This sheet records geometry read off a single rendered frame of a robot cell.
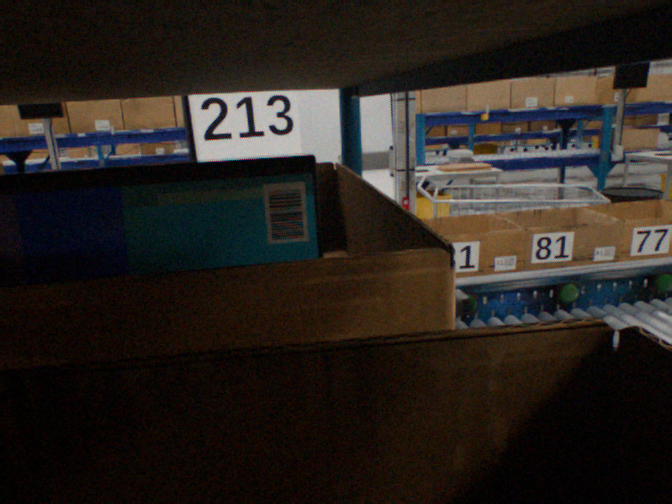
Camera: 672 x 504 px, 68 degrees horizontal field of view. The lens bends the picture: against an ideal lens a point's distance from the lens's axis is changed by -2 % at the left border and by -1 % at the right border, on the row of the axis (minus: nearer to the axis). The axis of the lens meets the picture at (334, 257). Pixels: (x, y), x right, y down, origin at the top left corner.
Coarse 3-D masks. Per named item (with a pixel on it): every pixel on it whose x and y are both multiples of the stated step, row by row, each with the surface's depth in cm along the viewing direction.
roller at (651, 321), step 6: (624, 306) 185; (630, 306) 183; (630, 312) 181; (636, 312) 179; (642, 312) 178; (642, 318) 175; (648, 318) 173; (654, 318) 172; (648, 324) 172; (654, 324) 170; (660, 324) 168; (666, 324) 168; (660, 330) 167; (666, 330) 165
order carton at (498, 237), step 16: (432, 224) 205; (448, 224) 206; (464, 224) 207; (480, 224) 208; (496, 224) 202; (512, 224) 189; (464, 240) 177; (480, 240) 178; (496, 240) 179; (512, 240) 180; (480, 256) 180; (496, 256) 181; (464, 272) 181; (480, 272) 182; (496, 272) 183
